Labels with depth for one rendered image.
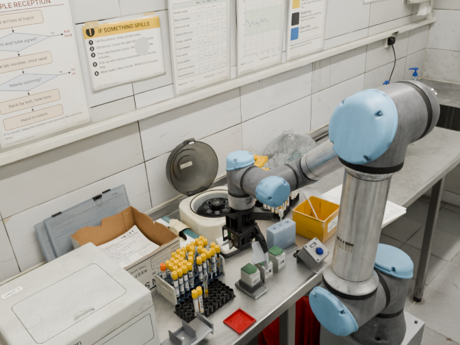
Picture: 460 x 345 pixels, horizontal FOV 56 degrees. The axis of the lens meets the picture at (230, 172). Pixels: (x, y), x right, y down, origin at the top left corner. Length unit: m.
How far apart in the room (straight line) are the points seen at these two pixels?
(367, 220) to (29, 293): 0.74
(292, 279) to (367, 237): 0.61
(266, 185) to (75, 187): 0.74
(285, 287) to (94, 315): 0.66
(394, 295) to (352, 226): 0.26
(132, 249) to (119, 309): 0.58
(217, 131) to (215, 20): 0.45
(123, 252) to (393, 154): 1.02
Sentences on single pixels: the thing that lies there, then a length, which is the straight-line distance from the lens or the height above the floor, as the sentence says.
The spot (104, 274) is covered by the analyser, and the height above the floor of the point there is 1.17.
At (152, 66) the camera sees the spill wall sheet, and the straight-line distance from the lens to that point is 1.61.
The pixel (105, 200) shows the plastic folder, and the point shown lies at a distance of 1.61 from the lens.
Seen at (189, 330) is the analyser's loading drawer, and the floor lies 0.93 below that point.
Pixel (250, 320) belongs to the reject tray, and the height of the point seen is 0.88.
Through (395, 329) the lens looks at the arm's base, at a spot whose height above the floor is 1.00.
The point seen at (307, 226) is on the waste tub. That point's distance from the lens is 1.60.
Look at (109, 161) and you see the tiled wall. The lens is 1.59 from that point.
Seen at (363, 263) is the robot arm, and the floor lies 1.26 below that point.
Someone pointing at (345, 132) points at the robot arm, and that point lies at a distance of 0.78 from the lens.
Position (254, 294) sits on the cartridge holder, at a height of 0.89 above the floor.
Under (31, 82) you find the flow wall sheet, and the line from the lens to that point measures 1.41.
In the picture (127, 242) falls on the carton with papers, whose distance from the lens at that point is 1.58.
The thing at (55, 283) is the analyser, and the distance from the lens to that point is 1.10.
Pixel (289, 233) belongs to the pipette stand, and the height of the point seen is 0.94.
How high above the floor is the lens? 1.83
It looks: 27 degrees down
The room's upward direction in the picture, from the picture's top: 4 degrees counter-clockwise
